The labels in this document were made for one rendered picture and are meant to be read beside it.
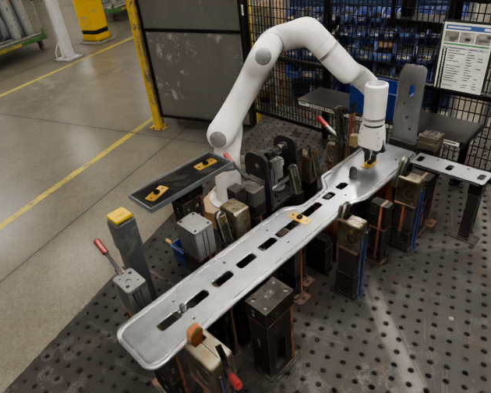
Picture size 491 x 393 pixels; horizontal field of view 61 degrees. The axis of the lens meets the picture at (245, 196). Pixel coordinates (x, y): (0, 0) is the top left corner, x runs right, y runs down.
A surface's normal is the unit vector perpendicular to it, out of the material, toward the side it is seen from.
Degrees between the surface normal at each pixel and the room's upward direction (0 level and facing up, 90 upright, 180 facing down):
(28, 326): 0
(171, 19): 91
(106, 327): 0
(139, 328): 0
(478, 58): 90
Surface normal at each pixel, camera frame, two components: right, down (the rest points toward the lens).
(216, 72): -0.39, 0.59
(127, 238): 0.71, 0.35
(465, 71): -0.70, 0.46
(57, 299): -0.09, -0.82
